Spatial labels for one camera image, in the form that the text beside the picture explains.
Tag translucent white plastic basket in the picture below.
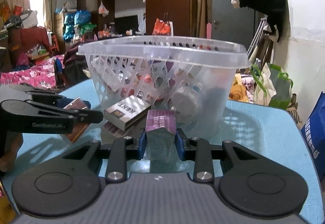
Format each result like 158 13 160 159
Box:
78 35 249 139

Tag person's left hand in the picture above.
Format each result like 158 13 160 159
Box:
0 133 24 172

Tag Kent cigarette box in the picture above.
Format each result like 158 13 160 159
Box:
104 95 151 132

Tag pink floral bedding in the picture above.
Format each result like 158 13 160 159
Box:
1 55 64 89

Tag dark maroon clothing pile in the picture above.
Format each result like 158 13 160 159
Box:
62 42 89 87

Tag yellow blanket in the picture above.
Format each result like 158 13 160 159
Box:
228 73 249 103

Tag blue plastic bags stack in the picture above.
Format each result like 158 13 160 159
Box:
63 10 97 42

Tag blue woven shopping bag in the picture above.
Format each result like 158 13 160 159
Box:
300 91 325 176

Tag black television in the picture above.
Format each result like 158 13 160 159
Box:
114 15 139 35

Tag orange white hanging bag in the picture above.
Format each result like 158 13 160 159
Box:
152 19 173 36

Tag grey door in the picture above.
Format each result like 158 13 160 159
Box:
211 0 259 48

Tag metal crutches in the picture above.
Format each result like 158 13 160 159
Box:
247 16 267 58

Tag black hanging garment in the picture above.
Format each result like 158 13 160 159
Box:
242 0 286 41

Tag white green-handled tote bag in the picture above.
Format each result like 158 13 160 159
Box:
251 63 293 110

